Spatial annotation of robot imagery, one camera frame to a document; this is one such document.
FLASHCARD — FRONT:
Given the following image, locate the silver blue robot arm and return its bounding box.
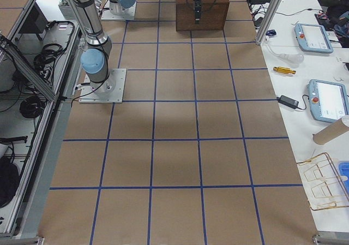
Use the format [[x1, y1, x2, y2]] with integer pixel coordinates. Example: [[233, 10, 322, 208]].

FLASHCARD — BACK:
[[68, 0, 136, 93]]

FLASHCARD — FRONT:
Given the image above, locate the dark wooden drawer cabinet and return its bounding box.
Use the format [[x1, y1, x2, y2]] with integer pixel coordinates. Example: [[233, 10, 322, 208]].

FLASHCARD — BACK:
[[176, 0, 230, 32]]

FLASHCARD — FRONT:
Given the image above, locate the small blue black device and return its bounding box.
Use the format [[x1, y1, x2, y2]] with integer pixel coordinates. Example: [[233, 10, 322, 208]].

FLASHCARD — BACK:
[[266, 29, 277, 37]]

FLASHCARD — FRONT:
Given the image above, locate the clear light bulb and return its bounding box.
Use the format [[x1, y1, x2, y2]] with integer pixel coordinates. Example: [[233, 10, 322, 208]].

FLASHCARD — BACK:
[[278, 53, 304, 67]]

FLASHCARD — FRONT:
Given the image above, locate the upper blue teach pendant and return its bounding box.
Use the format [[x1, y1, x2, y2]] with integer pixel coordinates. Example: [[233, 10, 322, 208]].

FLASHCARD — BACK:
[[294, 23, 333, 54]]

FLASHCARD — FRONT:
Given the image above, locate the blue teach pendant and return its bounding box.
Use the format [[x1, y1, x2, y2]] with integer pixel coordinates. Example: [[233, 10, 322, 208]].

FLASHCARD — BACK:
[[308, 79, 348, 123], [294, 23, 333, 54]]

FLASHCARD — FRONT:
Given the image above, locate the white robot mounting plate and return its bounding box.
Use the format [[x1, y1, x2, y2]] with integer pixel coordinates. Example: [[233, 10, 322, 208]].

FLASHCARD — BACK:
[[78, 69, 127, 104]]

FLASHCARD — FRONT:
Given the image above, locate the black power adapter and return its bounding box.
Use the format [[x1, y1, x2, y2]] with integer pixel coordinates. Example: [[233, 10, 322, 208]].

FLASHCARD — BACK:
[[276, 95, 299, 109]]

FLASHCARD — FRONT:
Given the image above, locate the lower blue teach pendant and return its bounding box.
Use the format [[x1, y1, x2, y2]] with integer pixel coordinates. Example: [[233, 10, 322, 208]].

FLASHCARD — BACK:
[[308, 79, 348, 123]]

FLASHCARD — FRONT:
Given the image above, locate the cardboard tube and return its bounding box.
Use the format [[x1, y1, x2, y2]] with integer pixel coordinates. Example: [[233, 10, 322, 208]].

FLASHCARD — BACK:
[[312, 115, 348, 145]]

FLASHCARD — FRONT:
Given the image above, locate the blue plastic tray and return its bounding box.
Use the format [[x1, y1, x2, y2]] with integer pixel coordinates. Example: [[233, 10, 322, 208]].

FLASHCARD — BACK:
[[338, 162, 349, 193]]

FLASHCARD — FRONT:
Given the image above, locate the aluminium frame post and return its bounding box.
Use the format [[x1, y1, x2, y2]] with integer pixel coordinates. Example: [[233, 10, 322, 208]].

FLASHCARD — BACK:
[[255, 0, 281, 45]]

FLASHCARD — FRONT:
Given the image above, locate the gold wire rack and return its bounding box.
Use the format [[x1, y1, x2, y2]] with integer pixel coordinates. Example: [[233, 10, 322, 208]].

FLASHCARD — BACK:
[[297, 152, 348, 211]]

